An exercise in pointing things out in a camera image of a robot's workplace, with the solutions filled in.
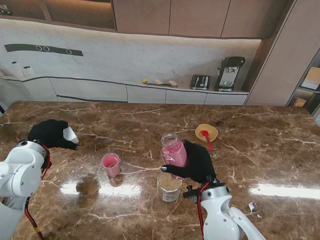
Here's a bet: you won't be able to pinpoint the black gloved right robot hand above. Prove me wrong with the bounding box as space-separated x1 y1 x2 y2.
161 139 217 185

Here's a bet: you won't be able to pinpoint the red plastic scoop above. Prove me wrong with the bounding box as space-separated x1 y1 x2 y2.
201 129 214 152

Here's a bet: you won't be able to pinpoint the tall white bottle black cap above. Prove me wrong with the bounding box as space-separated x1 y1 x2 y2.
11 61 23 78

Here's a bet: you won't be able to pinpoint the black wall panel with rings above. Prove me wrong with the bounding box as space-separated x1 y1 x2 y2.
4 43 83 58

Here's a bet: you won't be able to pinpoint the white square container lid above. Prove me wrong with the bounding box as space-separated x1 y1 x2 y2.
62 126 80 145

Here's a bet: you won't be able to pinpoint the beige cardboard box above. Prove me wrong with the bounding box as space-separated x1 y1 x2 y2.
301 66 320 91

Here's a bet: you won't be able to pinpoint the clear grain jar with label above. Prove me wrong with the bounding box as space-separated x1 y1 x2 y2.
156 172 183 203

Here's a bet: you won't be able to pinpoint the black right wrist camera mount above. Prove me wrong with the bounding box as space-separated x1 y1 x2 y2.
182 184 202 201

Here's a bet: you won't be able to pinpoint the yellow plastic bowl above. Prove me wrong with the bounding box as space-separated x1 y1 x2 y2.
194 123 219 143

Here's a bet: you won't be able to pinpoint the brown wooden wall cabinets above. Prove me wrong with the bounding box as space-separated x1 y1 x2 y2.
0 0 296 40

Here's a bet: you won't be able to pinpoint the red black right arm cables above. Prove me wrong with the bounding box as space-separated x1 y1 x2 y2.
196 181 211 238

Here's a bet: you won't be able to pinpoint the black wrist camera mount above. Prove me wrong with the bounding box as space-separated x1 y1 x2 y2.
182 184 202 201
41 149 53 173

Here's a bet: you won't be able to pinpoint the short white bottle black cap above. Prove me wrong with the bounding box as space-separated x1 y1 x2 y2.
21 65 35 77

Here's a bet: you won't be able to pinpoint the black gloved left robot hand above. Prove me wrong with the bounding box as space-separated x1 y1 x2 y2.
27 119 80 151

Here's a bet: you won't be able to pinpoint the black espresso machine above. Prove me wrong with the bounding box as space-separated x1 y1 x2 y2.
213 55 246 93

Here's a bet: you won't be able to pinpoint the pink plastic measuring cup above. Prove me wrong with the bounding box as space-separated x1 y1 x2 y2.
101 152 122 178

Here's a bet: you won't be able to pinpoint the clear airtight container white lid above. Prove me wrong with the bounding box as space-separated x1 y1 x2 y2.
159 132 190 181

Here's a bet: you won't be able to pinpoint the red black left arm cables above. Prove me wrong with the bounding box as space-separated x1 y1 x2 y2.
23 143 52 240

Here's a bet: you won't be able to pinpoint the red black arm cables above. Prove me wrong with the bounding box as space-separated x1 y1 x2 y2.
196 181 211 238
23 143 52 240

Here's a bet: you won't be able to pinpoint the orange printed box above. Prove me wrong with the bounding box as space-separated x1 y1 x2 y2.
292 96 307 108

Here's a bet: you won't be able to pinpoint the black silver toaster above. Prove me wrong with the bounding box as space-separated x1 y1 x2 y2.
189 74 211 91

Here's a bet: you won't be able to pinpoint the brown tall cabinet panel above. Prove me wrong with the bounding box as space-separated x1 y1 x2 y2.
244 0 320 107

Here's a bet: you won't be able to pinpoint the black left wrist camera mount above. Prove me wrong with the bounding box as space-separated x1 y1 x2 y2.
41 149 53 173

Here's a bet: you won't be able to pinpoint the dark serving board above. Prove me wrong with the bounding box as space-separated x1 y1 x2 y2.
145 82 179 89

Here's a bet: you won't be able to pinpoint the white counter with drawers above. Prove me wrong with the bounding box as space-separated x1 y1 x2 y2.
0 74 251 106

